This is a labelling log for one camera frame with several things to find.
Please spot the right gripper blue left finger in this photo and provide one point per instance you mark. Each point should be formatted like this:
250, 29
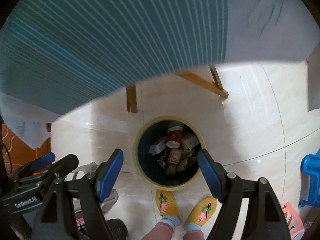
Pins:
107, 173

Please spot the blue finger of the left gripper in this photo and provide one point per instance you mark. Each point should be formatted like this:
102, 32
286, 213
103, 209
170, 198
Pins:
42, 161
61, 167

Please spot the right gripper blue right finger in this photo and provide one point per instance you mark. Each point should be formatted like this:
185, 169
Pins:
213, 173

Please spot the cream atomy toothpaste box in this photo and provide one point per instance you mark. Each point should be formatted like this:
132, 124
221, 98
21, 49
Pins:
189, 141

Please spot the purple white small box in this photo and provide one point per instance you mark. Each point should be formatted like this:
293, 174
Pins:
158, 146

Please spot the red paper cup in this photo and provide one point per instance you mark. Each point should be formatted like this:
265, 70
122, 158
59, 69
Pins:
174, 137

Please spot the yellow rimmed trash bin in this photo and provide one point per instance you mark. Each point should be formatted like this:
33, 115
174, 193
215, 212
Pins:
156, 169

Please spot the right yellow slipper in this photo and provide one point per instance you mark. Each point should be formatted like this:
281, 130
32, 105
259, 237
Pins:
201, 213

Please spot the yellow slipper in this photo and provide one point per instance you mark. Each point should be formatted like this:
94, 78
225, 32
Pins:
168, 208
201, 213

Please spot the green milk carton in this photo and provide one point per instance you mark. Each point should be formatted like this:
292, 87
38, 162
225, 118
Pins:
174, 156

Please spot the left yellow slipper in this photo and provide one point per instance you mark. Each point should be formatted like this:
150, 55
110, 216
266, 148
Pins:
168, 208

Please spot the blue plastic stool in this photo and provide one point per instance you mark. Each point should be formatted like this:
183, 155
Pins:
310, 167

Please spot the pink plastic stool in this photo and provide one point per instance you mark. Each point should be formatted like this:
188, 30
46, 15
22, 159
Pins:
294, 222

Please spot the white and teal tablecloth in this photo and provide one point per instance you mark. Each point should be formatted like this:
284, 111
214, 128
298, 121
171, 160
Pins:
57, 55

